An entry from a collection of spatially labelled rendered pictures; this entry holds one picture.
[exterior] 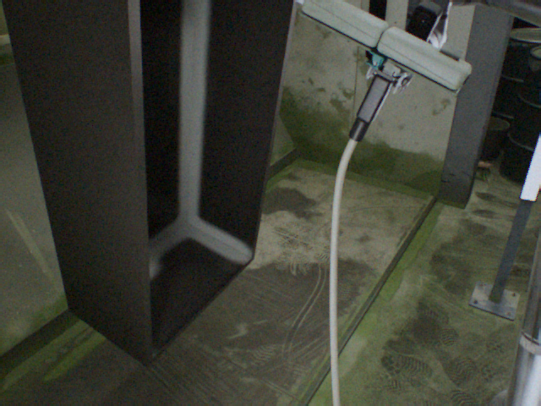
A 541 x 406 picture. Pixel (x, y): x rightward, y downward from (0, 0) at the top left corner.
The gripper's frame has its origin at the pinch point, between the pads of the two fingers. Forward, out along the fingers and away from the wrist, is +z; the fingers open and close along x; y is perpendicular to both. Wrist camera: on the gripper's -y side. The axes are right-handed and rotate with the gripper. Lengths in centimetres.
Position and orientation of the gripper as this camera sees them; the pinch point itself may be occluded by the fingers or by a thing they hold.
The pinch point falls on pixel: (389, 63)
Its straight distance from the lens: 80.7
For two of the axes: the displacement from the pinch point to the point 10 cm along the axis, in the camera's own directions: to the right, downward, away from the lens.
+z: -4.9, 4.5, -7.4
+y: -3.2, 7.0, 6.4
